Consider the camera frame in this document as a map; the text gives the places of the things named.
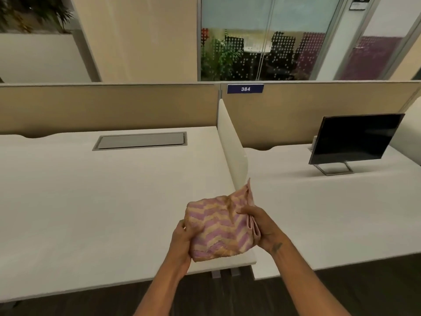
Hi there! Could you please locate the person's right hand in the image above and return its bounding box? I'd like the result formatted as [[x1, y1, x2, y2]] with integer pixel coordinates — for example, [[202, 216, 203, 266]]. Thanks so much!
[[236, 206, 285, 256]]

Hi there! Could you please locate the person's left hand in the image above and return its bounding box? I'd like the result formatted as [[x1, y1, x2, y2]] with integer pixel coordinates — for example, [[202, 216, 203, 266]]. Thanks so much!
[[168, 220, 202, 270]]

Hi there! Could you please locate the pink zigzag cloth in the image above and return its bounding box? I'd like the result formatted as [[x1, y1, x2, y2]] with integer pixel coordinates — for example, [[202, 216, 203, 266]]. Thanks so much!
[[184, 178, 261, 263]]

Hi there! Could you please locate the person's left forearm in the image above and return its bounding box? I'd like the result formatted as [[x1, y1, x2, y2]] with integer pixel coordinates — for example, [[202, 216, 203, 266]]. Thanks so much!
[[133, 257, 192, 316]]

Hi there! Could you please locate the person's right forearm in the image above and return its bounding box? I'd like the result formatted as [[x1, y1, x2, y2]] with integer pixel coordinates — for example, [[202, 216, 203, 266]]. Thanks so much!
[[269, 238, 352, 316]]

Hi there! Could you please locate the white desk divider panel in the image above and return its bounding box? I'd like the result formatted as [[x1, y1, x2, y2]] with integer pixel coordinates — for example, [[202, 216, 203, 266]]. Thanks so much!
[[217, 99, 249, 191]]

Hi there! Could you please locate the beige cubicle partition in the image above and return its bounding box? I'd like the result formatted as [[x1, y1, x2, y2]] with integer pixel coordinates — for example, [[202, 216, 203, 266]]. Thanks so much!
[[0, 83, 221, 139], [220, 81, 421, 151]]

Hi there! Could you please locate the blue partition label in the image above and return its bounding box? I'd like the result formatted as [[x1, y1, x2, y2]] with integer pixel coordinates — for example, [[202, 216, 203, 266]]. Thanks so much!
[[227, 84, 264, 94]]

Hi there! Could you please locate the black computer monitor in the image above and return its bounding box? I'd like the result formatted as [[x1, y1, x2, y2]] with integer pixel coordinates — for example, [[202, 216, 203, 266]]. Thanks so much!
[[308, 113, 406, 176]]

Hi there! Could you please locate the green plant behind glass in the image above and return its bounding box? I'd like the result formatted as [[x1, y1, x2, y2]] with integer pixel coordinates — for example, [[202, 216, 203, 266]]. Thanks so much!
[[201, 37, 244, 81]]

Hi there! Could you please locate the glass office door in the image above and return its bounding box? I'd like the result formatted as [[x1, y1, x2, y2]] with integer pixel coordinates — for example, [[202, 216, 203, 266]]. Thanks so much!
[[334, 0, 421, 81]]

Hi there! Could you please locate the green potted plant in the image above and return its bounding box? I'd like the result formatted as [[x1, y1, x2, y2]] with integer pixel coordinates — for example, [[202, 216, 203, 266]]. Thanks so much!
[[0, 0, 75, 34]]

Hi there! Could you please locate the grey desk cable hatch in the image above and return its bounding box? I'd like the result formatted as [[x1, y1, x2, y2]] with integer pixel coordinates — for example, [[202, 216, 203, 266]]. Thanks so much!
[[92, 131, 188, 151]]

